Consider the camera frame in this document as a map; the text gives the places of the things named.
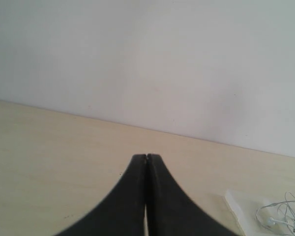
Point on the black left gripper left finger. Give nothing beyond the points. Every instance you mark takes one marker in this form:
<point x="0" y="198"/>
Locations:
<point x="122" y="211"/>

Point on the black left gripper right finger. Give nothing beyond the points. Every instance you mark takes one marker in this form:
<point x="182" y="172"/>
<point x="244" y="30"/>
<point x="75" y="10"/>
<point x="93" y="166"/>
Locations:
<point x="170" y="211"/>

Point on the white wired earphones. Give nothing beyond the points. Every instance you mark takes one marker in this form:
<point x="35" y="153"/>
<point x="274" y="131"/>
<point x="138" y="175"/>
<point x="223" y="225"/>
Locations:
<point x="278" y="218"/>

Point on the clear plastic hinged case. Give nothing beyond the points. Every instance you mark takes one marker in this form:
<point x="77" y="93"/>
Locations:
<point x="243" y="206"/>

